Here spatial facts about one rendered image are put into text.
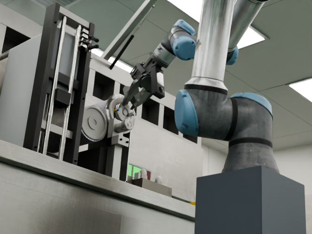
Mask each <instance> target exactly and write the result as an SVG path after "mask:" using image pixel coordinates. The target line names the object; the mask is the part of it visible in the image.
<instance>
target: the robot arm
mask: <svg viewBox="0 0 312 234"><path fill-rule="evenodd" d="M234 1H235V0H202V7H201V15H200V22H199V28H198V35H197V36H193V35H194V34H195V29H194V28H193V27H192V26H190V25H189V24H188V23H187V22H185V21H184V20H182V19H179V20H178V21H177V22H176V23H175V24H174V25H173V26H172V28H171V30H170V31H169V32H168V34H167V35H166V36H165V37H164V39H163V40H162V41H161V43H160V44H159V46H158V47H157V48H156V49H155V50H154V53H153V52H152V51H151V52H150V53H149V55H150V57H149V59H148V60H147V61H146V63H144V64H143V62H142V63H141V64H140V63H137V64H136V65H135V67H134V68H133V69H132V71H131V72H130V75H131V77H132V79H133V80H134V81H133V82H132V84H131V86H125V87H124V88H123V93H124V98H123V102H122V106H125V105H127V104H128V103H129V101H130V100H131V99H132V98H133V96H135V100H136V102H135V103H134V104H133V105H132V107H131V108H130V109H131V110H133V109H135V108H136V107H138V106H140V105H141V104H143V103H144V102H146V101H147V100H148V99H149V98H150V97H152V95H154V96H155V97H157V98H159V99H162V98H164V97H165V91H164V75H163V70H162V69H161V67H164V68H168V66H169V65H171V64H172V62H173V61H174V60H175V59H176V57H178V58H179V59H181V60H184V61H187V60H190V59H194V63H193V70H192V77H191V79H190V80H189V81H188V82H186V83H185V85H184V89H182V90H179V91H178V93H177V95H176V100H175V123H176V127H177V129H178V130H179V131H180V132H181V133H182V134H186V135H190V136H193V137H203V138H210V139H216V140H223V141H228V155H227V158H226V161H225V164H224V168H223V169H222V173H223V172H228V171H233V170H238V169H245V168H250V167H255V166H260V165H261V166H263V167H266V168H268V169H270V170H272V171H275V172H277V173H279V174H280V171H279V169H278V166H277V163H276V161H275V158H274V155H273V115H272V107H271V104H270V103H269V101H268V100H267V99H266V98H264V97H263V96H261V95H258V94H255V93H250V92H245V93H242V92H240V93H236V94H233V95H232V96H231V97H230V98H229V97H227V94H228V89H227V88H226V87H225V85H224V83H223V80H224V73H225V66H226V65H233V64H234V63H235V62H236V59H237V57H238V46H237V45H238V43H239V41H240V40H241V38H242V37H243V35H244V34H245V32H246V31H247V29H248V28H249V26H250V25H251V23H252V21H253V20H254V18H255V17H256V15H257V13H258V12H259V10H260V9H261V8H262V6H263V4H264V3H265V2H267V1H269V0H236V2H234ZM139 87H140V88H142V90H141V91H139Z"/></svg>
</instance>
